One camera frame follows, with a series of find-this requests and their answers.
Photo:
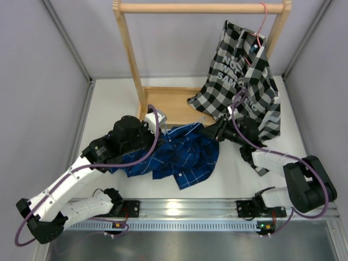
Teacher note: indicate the light blue wire hanger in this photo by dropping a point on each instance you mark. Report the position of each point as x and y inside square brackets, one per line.
[191, 125]

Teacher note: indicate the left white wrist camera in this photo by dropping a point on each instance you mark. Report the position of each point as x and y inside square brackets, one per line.
[152, 122]

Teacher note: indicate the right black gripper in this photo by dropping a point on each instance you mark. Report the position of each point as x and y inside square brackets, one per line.
[215, 131]

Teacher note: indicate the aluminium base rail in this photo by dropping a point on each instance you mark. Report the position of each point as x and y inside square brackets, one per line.
[170, 209]

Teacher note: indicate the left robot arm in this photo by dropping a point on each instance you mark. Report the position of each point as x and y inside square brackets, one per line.
[50, 212]

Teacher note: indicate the pink wire hanger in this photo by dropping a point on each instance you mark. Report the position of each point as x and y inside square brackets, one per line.
[256, 47]

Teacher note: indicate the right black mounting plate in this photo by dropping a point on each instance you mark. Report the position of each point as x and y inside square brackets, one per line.
[246, 209]

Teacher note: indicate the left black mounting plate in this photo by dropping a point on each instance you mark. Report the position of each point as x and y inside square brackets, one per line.
[130, 209]

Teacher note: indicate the black mounting plate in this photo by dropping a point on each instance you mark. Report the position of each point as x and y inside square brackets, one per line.
[130, 209]
[246, 209]

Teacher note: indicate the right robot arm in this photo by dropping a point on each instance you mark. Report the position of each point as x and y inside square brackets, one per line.
[308, 185]

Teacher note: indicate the wooden clothes rack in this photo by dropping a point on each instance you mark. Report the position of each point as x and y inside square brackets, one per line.
[173, 100]

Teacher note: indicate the black white checkered shirt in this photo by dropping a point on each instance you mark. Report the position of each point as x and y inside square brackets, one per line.
[229, 73]

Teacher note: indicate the left aluminium frame post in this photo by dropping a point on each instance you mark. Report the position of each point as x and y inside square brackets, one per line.
[53, 15]

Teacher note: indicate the perforated cable duct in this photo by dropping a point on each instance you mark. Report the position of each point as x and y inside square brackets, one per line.
[166, 225]

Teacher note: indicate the blue plaid shirt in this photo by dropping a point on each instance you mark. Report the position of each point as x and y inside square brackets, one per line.
[190, 159]

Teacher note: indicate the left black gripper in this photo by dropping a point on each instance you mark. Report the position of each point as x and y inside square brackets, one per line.
[144, 126]

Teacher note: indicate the right aluminium frame post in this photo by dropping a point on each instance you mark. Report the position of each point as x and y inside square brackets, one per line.
[323, 9]

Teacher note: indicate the aluminium frame post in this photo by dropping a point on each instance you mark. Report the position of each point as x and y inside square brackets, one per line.
[323, 9]
[53, 15]

